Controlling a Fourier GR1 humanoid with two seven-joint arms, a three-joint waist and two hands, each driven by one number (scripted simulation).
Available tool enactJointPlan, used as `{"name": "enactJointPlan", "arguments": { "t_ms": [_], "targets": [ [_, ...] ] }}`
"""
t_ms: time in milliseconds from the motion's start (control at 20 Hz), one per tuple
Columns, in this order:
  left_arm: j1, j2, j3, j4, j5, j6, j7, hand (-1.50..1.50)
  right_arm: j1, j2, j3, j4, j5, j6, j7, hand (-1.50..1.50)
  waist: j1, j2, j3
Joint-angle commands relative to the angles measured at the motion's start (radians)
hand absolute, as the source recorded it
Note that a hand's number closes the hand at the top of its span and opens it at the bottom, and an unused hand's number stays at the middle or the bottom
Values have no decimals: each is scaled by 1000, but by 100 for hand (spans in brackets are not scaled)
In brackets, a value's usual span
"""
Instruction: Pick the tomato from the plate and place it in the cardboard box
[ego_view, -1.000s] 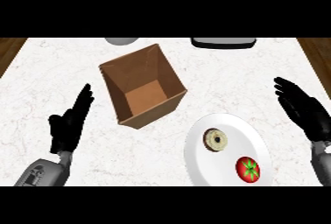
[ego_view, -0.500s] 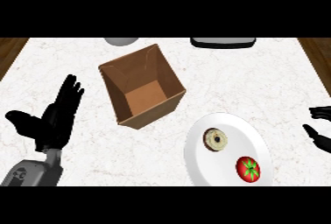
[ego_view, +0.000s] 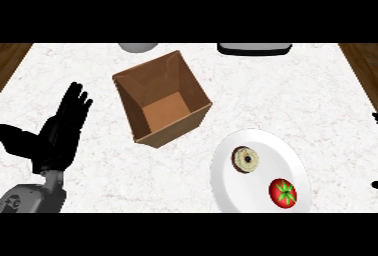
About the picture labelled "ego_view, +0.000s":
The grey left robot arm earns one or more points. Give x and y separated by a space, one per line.
35 196

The red tomato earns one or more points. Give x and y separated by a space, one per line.
283 193

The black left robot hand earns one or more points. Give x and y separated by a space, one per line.
58 133

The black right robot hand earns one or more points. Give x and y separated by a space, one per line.
376 118

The white oval plate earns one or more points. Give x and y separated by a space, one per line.
261 186

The black and grey appliance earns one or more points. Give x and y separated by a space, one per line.
255 49

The brown cardboard box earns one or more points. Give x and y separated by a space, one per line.
165 110

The grey round object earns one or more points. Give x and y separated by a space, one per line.
138 47

